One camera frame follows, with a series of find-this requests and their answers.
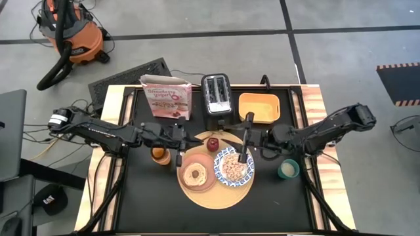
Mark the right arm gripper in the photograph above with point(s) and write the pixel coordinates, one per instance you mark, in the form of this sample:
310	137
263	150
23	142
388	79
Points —
259	139

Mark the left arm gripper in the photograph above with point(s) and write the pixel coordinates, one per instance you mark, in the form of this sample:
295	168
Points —
178	136

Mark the red apple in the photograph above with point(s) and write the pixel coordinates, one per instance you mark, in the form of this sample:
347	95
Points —
212	145

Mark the toasted bagel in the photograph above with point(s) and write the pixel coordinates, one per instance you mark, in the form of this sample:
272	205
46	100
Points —
188	178

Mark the pink strawberry yogurt cereal box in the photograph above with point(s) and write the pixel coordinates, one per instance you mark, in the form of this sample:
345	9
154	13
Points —
167	101

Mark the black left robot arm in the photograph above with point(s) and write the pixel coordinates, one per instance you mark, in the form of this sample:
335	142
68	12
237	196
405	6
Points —
98	131

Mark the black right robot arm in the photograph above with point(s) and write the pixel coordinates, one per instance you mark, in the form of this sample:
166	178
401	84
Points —
321	131

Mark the pile of cereal rings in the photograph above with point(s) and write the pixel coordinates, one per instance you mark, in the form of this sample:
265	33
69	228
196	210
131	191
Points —
233	170

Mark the orange plastic bin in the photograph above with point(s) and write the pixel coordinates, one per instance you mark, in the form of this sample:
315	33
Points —
259	108

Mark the black toaster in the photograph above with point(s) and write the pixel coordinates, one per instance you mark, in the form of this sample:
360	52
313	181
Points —
217	98

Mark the terracotta plastic plate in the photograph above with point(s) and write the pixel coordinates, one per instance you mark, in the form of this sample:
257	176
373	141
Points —
183	183

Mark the blue patterned paper bowl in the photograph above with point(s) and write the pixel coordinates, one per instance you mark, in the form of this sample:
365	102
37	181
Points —
234	184

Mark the green plastic cup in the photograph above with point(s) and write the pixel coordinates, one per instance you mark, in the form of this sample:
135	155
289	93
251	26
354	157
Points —
280	169

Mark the round woven straw placemat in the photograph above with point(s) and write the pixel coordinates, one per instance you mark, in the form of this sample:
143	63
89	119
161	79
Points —
213	196

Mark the black perforated panel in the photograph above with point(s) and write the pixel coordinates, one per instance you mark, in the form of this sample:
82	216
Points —
124	78

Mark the orange shop vacuum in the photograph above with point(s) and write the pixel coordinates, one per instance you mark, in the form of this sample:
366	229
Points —
85	42

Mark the black cap with logo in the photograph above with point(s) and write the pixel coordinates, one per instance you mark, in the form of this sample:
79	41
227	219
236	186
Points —
57	203

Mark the black hazard striped mat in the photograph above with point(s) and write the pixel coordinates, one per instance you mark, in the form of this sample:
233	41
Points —
400	83

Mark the grey cabinet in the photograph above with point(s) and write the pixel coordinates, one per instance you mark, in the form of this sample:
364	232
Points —
13	137
16	200

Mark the dark computer mouse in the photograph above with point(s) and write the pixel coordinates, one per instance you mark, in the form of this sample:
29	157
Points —
10	227

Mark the wooden table frame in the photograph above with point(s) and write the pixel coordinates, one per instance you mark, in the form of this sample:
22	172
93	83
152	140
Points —
111	105

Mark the black frame strut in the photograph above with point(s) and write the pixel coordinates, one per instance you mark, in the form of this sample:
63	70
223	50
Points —
331	204
98	204

